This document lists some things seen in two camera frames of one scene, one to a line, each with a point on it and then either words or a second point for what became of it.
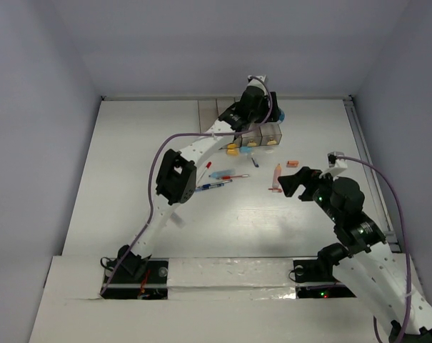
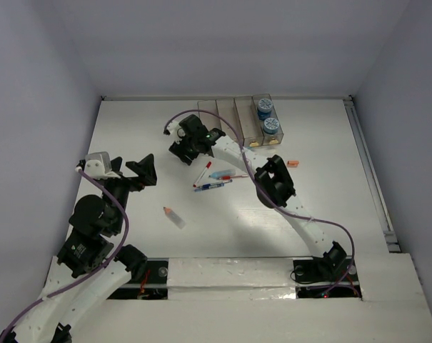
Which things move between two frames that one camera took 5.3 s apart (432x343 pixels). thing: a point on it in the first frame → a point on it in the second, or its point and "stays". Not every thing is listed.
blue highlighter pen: x=225 y=172 stays
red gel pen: x=228 y=177 stays
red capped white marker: x=208 y=166 stays
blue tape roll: x=282 y=117 → x=270 y=126
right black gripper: x=306 y=176 → x=178 y=148
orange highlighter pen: x=178 y=221 stays
